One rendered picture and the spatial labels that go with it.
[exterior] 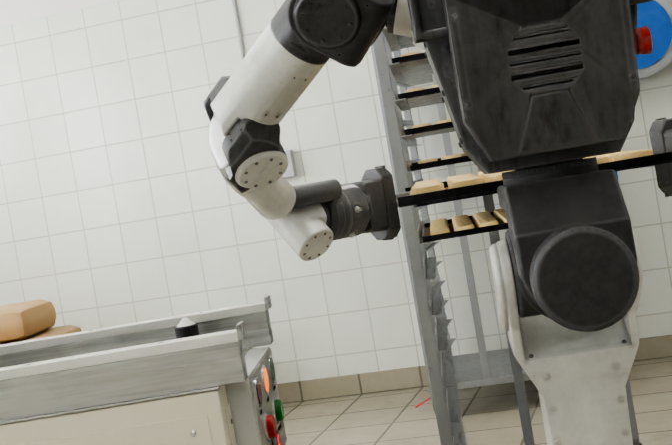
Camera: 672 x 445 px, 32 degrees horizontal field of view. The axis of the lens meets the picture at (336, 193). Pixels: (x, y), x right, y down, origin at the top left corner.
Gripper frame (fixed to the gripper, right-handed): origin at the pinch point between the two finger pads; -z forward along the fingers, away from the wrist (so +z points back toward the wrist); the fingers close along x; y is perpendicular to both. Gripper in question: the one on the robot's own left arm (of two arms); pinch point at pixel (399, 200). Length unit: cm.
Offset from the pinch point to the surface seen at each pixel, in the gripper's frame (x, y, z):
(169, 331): -12, -1, 49
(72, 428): -18, -17, 75
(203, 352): -12, -28, 62
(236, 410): -20, -27, 58
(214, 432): -21, -29, 63
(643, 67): 28, 154, -301
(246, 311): -11.0, -8.5, 41.1
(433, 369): -46, 65, -63
